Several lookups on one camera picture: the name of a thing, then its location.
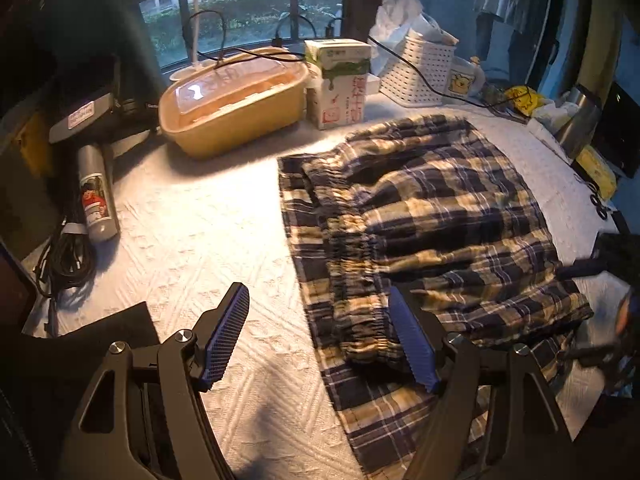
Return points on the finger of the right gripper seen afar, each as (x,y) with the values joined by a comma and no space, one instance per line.
(580,268)

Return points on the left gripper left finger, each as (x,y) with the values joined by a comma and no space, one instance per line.
(142,415)

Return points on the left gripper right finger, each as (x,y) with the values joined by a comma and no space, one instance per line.
(496,416)

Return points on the plaid pajama pants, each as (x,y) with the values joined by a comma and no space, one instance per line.
(430,202)

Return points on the black scissors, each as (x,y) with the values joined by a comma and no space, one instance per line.
(602,208)

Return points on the black folded garment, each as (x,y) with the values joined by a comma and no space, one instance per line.
(43,380)

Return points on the yellow box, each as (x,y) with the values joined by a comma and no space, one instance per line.
(598,170)

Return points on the steel thermos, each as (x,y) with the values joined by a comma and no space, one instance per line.
(577,132)

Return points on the yellow packet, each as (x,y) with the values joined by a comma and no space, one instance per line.
(525,100)

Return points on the tablet with red screen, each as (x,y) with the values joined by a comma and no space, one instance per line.
(18,292)

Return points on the white bear mug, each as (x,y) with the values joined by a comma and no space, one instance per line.
(466,77)

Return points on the white perforated basket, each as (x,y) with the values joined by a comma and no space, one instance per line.
(416,74)

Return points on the silver spray can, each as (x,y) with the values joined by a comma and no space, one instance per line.
(95,188)

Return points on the white green milk carton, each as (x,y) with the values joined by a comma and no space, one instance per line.
(337,84)

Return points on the yellow lidded food container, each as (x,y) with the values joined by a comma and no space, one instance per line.
(245,97)

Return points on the white desk lamp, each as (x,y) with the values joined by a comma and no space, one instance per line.
(190,28)

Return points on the dark blue curtain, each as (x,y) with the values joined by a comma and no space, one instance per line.
(81,30)

